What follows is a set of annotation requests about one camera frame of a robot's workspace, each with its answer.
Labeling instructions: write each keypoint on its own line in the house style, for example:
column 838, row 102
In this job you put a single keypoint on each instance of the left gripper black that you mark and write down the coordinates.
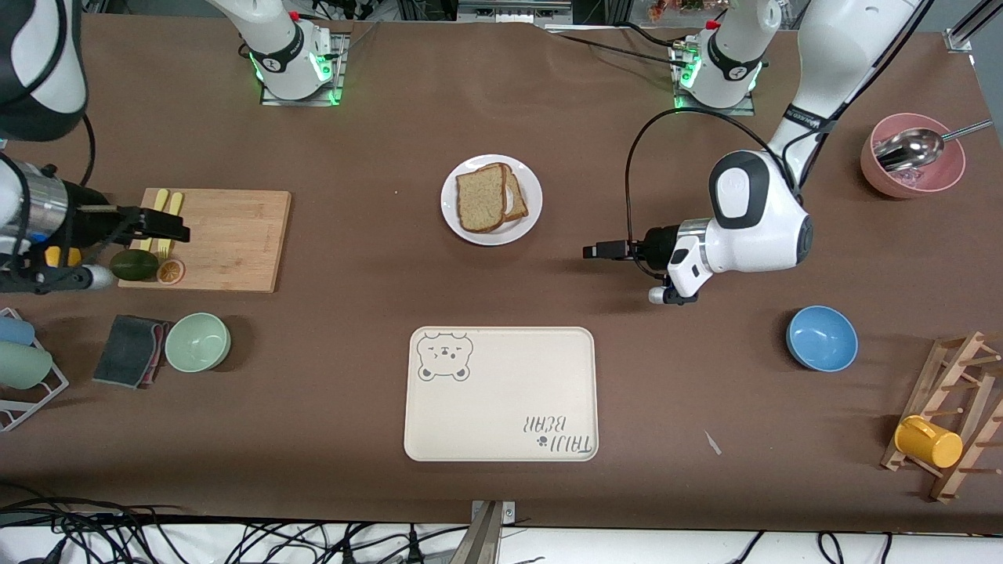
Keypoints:
column 660, row 242

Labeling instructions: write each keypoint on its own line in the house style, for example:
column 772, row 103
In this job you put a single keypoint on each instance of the fried egg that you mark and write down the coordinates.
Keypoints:
column 510, row 205

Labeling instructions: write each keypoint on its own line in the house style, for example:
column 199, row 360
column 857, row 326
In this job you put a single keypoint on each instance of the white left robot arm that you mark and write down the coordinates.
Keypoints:
column 760, row 227

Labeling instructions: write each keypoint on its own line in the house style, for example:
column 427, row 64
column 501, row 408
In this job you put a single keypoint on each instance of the orange slice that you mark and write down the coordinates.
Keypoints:
column 170, row 272

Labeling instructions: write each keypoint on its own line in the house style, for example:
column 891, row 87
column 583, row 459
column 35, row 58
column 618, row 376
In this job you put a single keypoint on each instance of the pale green bowl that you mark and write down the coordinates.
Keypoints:
column 197, row 343

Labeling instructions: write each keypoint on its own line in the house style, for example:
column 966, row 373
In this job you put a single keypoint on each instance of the wooden mug rack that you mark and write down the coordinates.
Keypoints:
column 952, row 368

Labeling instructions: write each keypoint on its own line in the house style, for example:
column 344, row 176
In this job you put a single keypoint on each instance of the grey metal box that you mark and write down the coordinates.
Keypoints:
column 509, row 9

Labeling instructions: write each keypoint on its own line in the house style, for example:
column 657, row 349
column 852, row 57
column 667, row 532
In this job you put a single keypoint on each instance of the metal ladle spoon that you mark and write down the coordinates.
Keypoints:
column 909, row 149

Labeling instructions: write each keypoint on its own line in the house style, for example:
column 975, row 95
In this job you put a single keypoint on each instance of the pink bowl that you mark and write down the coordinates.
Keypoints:
column 944, row 176

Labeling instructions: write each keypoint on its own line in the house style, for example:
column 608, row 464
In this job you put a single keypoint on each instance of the pale green cup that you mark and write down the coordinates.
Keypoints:
column 22, row 366

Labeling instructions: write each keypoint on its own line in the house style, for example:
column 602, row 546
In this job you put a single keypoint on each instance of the light blue cup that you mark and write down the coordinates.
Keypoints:
column 14, row 330

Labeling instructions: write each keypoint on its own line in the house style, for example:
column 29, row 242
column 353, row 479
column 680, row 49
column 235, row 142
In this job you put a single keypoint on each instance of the yellow mug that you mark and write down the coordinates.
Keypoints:
column 928, row 442

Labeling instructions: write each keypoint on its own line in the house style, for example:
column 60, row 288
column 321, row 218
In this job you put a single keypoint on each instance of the blue bowl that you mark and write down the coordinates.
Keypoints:
column 823, row 338

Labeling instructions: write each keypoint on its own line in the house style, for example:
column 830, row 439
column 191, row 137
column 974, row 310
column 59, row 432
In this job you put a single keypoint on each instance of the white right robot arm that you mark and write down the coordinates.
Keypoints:
column 47, row 63

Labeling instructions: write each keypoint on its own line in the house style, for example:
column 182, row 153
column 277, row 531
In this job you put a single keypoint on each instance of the round white plate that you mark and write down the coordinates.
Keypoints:
column 450, row 200

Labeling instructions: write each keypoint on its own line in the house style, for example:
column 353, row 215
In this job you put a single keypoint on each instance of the dark grey folded cloth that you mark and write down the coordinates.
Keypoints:
column 125, row 351

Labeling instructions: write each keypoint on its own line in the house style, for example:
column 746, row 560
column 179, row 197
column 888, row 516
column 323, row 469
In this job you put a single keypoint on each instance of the yellow plastic fork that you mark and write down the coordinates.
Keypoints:
column 176, row 200

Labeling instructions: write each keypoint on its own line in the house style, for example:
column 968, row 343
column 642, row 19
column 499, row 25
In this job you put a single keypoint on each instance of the plain bread slice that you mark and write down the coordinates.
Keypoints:
column 479, row 200

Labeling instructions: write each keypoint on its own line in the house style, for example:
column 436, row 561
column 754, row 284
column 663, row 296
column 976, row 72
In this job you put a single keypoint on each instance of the dark green avocado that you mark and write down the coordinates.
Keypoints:
column 135, row 266

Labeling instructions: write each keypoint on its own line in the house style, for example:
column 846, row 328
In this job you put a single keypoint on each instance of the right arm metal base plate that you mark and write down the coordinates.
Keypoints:
column 302, row 103

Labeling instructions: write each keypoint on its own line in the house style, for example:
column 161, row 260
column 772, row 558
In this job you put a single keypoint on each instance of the colourful toy food pile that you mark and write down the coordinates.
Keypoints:
column 689, row 6

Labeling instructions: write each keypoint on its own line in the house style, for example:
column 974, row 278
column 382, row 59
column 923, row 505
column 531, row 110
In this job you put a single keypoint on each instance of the metal table edge bracket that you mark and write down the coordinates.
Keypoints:
column 490, row 533

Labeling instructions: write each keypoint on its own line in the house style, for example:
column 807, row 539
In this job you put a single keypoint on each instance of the small white tape scrap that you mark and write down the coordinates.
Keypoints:
column 713, row 443

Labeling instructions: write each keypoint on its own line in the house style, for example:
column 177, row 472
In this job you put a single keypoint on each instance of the cream bear print tray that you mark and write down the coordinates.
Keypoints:
column 501, row 399

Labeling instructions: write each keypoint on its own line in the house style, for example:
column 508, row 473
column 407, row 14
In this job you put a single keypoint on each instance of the aluminium frame profile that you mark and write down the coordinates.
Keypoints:
column 962, row 35

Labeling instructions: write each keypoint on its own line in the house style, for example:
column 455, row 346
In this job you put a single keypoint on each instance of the wooden cutting board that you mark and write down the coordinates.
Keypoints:
column 235, row 243

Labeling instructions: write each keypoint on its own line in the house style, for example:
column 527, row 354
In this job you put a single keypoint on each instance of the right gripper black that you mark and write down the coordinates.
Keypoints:
column 88, row 221

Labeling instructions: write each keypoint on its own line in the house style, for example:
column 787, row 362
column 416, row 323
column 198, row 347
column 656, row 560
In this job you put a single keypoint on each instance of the bread slice under egg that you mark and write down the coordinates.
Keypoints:
column 520, row 200

